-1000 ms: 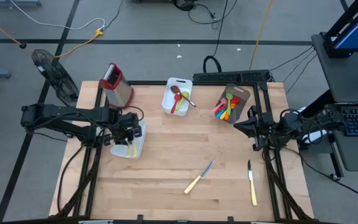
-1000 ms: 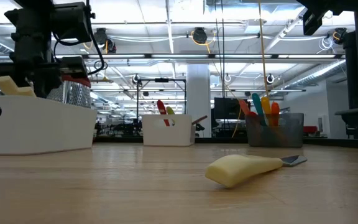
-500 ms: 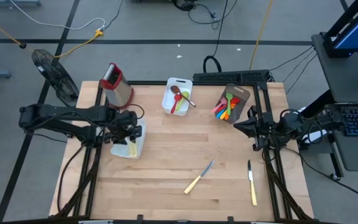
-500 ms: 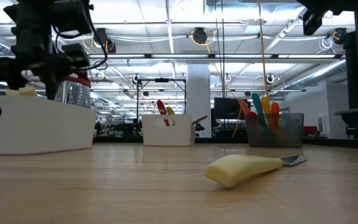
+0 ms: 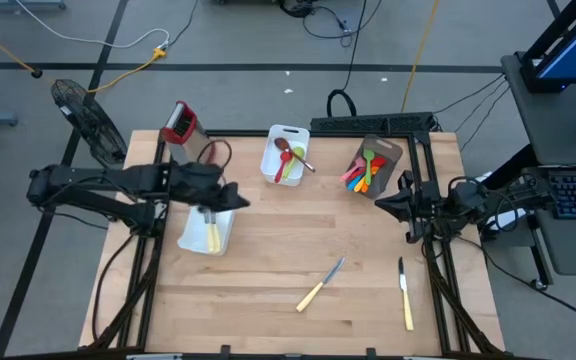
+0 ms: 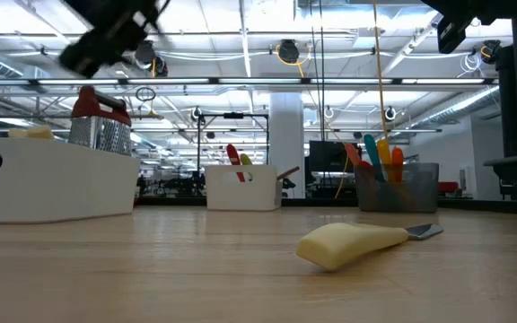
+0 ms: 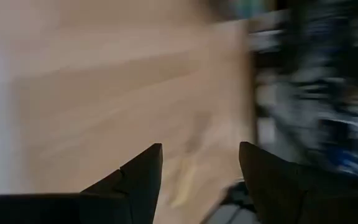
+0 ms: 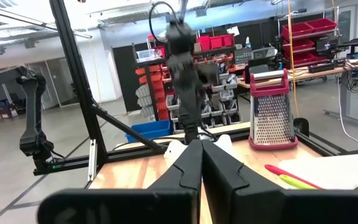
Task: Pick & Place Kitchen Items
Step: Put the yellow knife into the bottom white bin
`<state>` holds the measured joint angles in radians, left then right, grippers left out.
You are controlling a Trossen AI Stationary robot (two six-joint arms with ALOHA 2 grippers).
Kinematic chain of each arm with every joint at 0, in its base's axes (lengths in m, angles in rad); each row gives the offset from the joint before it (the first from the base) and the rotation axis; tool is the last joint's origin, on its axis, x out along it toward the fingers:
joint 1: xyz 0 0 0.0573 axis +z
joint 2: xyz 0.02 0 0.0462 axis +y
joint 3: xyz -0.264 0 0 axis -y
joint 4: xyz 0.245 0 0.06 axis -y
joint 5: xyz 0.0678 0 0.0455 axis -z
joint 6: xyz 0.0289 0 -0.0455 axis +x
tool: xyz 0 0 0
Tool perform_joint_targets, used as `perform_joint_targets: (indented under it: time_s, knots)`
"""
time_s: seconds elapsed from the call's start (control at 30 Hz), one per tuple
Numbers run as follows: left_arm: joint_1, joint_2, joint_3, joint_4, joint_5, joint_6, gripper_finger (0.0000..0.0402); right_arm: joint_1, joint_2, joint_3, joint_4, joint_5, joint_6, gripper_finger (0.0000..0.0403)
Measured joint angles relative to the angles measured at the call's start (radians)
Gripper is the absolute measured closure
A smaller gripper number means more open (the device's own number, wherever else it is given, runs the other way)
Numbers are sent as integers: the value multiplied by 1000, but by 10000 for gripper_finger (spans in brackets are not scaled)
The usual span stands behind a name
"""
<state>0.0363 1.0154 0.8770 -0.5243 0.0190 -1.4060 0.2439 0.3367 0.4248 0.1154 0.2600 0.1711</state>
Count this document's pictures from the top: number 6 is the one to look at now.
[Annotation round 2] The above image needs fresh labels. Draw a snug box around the black monitor stand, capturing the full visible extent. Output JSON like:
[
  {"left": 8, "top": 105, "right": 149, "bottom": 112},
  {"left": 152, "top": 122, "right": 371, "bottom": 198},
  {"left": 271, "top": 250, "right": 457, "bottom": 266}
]
[{"left": 496, "top": 44, "right": 517, "bottom": 157}]

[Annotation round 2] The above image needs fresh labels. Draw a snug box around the black flat screen display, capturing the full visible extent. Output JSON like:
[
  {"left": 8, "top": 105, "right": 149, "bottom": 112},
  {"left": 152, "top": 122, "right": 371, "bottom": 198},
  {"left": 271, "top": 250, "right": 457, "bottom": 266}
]
[{"left": 307, "top": 139, "right": 364, "bottom": 174}]

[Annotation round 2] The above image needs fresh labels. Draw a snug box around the yellow silicone spatula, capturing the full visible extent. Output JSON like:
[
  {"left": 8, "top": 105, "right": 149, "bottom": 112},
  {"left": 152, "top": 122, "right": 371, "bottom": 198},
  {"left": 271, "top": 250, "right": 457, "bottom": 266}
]
[{"left": 376, "top": 138, "right": 394, "bottom": 183}]

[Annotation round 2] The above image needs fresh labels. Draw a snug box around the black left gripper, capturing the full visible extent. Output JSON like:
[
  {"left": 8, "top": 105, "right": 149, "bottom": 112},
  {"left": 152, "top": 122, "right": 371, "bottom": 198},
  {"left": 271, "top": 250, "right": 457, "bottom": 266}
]
[{"left": 57, "top": 13, "right": 148, "bottom": 78}]

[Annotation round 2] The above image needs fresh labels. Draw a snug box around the white plastic bin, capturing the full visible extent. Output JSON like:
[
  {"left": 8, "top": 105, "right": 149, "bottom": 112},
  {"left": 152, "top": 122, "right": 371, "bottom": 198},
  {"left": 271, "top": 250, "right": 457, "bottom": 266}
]
[
  {"left": 204, "top": 163, "right": 285, "bottom": 213},
  {"left": 0, "top": 135, "right": 142, "bottom": 224}
]

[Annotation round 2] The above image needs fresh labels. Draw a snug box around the red chair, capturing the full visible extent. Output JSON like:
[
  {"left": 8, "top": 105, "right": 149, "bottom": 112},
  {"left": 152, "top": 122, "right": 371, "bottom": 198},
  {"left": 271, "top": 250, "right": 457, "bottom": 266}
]
[{"left": 440, "top": 179, "right": 461, "bottom": 195}]

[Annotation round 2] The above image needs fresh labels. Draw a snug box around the black metal camera stand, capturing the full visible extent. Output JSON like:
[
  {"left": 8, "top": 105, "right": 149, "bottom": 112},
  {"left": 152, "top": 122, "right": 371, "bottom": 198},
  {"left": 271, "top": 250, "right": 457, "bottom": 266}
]
[{"left": 195, "top": 110, "right": 272, "bottom": 198}]

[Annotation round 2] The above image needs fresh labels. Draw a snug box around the steel box grater red handle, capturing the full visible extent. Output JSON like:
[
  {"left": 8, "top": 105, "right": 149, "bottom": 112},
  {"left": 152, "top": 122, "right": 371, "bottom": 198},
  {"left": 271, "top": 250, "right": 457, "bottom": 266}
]
[{"left": 68, "top": 83, "right": 133, "bottom": 156}]

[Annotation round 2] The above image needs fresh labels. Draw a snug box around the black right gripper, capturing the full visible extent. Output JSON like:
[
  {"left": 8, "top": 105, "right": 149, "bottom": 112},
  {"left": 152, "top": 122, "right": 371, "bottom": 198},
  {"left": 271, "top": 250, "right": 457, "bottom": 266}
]
[{"left": 422, "top": 0, "right": 511, "bottom": 55}]

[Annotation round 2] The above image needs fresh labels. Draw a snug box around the pink silicone spatula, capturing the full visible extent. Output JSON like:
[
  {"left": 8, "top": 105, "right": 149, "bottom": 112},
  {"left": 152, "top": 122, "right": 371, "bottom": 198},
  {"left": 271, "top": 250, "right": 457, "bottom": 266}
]
[{"left": 343, "top": 142, "right": 364, "bottom": 169}]

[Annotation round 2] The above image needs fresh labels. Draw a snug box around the blue silicone spatula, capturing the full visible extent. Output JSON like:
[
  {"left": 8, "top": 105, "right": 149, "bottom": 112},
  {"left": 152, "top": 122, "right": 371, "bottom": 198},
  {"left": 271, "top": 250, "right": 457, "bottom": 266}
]
[{"left": 363, "top": 133, "right": 388, "bottom": 183}]

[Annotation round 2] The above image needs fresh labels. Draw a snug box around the orange silicone spatula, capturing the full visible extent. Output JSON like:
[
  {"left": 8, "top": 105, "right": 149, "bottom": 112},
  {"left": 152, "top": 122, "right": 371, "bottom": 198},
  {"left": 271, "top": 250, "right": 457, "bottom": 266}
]
[{"left": 390, "top": 145, "right": 406, "bottom": 183}]

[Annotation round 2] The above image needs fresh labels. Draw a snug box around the thin yellow cable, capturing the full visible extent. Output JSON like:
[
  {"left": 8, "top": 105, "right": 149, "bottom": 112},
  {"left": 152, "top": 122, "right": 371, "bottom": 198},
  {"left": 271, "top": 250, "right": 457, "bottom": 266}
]
[{"left": 325, "top": 120, "right": 352, "bottom": 199}]

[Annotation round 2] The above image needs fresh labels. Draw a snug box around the white square pillar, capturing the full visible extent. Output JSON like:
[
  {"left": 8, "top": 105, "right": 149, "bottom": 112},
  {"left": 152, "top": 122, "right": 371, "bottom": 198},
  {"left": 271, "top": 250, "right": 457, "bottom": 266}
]
[{"left": 268, "top": 91, "right": 306, "bottom": 199}]

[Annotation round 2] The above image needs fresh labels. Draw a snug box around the black aluminium table frame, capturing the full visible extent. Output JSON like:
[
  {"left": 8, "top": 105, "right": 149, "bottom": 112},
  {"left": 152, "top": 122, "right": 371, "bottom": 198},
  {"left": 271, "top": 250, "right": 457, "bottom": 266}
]
[{"left": 135, "top": 196, "right": 517, "bottom": 214}]

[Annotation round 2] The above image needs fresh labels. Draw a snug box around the thin black cable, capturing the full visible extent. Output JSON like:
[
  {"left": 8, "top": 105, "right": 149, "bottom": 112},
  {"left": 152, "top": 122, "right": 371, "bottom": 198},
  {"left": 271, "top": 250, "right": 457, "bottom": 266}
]
[
  {"left": 311, "top": 24, "right": 318, "bottom": 198},
  {"left": 319, "top": 0, "right": 327, "bottom": 198}
]

